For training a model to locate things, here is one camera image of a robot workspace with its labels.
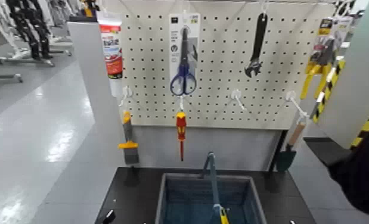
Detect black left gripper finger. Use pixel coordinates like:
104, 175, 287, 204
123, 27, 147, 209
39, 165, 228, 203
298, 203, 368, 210
103, 209, 117, 224

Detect black adjustable wrench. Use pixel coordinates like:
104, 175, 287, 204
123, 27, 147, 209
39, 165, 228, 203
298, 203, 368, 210
244, 12, 269, 78

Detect grey yellow scraper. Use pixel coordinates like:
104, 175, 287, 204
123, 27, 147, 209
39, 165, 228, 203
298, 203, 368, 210
117, 110, 140, 165

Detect red yellow screwdriver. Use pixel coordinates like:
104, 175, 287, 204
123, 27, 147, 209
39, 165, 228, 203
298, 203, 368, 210
175, 111, 187, 162

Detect grey display stand panel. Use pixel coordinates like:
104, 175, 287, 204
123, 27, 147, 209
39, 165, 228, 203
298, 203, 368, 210
67, 21, 286, 172

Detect white red sealant tube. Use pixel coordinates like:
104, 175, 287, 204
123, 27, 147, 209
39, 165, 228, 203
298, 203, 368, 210
97, 11, 124, 98

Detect cream perforated pegboard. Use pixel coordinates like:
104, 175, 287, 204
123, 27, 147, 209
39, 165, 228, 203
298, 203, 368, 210
104, 0, 338, 130

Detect blue scissors on card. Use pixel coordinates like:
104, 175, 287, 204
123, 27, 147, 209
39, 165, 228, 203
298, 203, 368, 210
168, 12, 201, 97

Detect black humanoid robot on stand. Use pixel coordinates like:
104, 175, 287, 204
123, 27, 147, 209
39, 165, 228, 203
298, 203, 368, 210
6, 0, 53, 61

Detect yellow black striped bar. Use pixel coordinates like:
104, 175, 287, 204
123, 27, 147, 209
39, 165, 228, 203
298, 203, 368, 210
310, 59, 347, 123

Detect yellow pliers in package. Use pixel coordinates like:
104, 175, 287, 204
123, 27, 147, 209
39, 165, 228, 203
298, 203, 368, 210
300, 15, 354, 101

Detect grey partition with hazard tape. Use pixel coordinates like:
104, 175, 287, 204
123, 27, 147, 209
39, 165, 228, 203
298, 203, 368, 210
317, 0, 369, 150

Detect grey blue crate with handle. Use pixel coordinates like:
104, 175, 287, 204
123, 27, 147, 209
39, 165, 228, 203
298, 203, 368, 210
154, 151, 268, 224

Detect grey wheeled base frame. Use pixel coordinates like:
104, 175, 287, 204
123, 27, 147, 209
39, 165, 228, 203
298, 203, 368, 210
0, 73, 24, 83

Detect wooden handled garden trowel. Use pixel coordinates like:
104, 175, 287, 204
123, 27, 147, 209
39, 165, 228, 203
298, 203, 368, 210
275, 121, 307, 173

